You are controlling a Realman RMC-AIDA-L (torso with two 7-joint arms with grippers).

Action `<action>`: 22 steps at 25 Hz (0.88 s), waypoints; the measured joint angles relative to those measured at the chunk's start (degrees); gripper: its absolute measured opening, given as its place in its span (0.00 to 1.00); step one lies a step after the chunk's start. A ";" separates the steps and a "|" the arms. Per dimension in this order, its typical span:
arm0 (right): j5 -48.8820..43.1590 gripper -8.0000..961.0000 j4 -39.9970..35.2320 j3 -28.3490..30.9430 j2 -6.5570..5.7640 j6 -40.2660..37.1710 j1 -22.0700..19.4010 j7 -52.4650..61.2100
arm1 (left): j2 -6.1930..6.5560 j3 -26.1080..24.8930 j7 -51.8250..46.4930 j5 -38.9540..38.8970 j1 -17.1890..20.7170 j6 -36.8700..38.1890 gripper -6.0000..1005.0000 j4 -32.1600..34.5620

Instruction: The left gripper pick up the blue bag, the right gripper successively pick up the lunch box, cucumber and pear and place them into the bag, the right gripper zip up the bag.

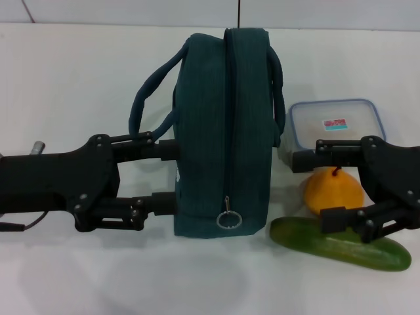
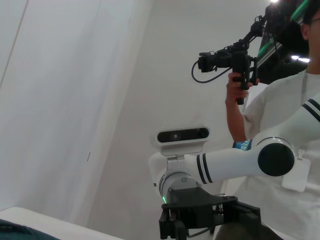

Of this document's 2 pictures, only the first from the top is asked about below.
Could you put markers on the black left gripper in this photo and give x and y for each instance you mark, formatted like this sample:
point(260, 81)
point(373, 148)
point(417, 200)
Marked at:
point(65, 180)

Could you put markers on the orange yellow pear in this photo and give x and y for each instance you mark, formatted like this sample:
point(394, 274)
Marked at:
point(331, 193)

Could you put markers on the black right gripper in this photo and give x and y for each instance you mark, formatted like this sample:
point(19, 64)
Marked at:
point(393, 170)

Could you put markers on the green cucumber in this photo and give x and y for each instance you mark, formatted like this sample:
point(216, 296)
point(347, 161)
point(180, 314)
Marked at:
point(295, 233)

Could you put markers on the clear plastic container blue lid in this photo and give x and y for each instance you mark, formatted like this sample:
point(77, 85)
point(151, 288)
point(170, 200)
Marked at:
point(334, 111)

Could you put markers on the dark teal fabric bag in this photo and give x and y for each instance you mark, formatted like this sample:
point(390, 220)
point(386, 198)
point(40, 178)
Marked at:
point(203, 131)

